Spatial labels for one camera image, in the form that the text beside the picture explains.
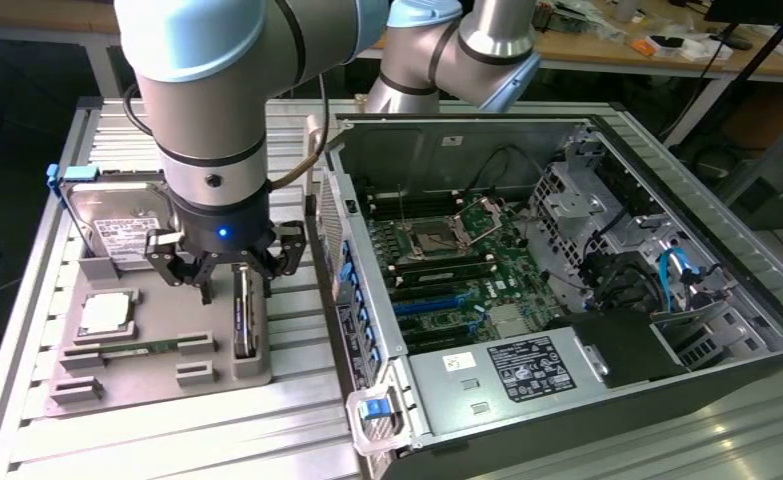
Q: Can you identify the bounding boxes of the silver chipset heatsink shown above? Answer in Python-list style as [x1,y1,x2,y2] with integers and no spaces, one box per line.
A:
[487,307,544,341]

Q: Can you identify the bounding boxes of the clear case handle blue latch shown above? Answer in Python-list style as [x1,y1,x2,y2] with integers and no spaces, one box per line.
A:
[347,387,410,457]

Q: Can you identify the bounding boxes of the wooden desk with clutter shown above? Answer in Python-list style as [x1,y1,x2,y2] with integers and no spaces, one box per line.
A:
[534,0,783,147]

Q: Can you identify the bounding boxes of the installed black ram stick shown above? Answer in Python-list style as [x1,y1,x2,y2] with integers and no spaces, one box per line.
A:
[390,258,486,284]

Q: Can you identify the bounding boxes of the brown cardboard box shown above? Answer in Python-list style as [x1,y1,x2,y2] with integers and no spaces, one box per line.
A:
[730,82,783,151]

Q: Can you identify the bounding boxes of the silver power supply unit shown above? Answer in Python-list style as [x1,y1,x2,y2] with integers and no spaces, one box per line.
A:
[407,327,613,436]

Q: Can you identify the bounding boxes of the black monitor with stand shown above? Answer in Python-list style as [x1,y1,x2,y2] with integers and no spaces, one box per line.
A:
[702,0,777,51]

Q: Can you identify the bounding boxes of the black plastic cover box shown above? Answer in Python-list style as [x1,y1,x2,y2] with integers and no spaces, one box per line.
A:
[544,312,690,389]

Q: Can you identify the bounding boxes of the wooden desk white legs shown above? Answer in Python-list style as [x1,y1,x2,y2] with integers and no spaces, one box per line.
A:
[0,0,387,97]

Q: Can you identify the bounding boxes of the grey parts rack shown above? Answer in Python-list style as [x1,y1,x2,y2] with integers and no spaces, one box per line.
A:
[42,252,274,417]

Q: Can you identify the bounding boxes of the silver cpu chip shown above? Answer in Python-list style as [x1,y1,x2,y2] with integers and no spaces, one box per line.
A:
[76,293,133,337]

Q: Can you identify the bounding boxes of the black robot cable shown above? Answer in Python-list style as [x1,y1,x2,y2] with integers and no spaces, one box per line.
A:
[122,69,333,191]

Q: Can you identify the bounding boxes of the black and white device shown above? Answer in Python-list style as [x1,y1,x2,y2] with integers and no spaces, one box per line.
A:
[649,33,733,62]

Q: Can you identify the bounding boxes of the black tripod leg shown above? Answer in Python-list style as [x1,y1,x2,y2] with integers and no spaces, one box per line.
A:
[657,0,783,149]

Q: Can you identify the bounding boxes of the black wire loop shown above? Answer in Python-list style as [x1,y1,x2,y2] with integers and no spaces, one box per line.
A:
[474,144,546,194]

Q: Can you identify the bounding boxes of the green ram stick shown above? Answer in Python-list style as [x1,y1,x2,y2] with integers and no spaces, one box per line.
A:
[100,339,183,358]

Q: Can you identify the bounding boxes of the blue sata wire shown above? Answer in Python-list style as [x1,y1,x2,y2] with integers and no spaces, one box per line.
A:
[656,246,704,314]

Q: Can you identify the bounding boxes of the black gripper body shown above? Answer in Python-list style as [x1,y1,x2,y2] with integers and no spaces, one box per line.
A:
[167,192,279,264]

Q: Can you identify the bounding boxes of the silver disk bay bracket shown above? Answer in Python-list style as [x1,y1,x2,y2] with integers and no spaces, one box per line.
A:
[650,299,753,371]

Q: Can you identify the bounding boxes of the grey metal stand leg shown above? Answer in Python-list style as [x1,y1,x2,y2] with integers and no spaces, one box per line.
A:
[721,97,783,206]

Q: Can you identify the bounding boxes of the open black pc case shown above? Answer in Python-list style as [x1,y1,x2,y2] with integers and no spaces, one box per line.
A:
[302,112,783,480]

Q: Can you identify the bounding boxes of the metal socket cover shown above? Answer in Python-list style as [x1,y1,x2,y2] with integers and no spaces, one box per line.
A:
[454,197,510,246]

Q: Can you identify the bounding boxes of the silver drive cage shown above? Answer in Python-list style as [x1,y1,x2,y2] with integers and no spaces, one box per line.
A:
[530,159,633,281]

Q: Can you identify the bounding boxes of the black wire bundle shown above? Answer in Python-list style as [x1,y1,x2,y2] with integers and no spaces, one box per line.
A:
[581,249,660,314]

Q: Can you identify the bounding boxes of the blue expansion slot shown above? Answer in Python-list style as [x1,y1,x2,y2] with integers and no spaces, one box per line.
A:
[390,294,470,316]

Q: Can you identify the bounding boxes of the cpu socket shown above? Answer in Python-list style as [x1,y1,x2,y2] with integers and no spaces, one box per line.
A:
[407,219,463,261]

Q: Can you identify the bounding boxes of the hard disk with blue carrier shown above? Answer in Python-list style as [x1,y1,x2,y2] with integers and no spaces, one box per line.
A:
[43,163,183,274]

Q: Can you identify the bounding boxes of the green motherboard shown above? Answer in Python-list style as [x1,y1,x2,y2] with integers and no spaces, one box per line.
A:
[363,189,566,351]

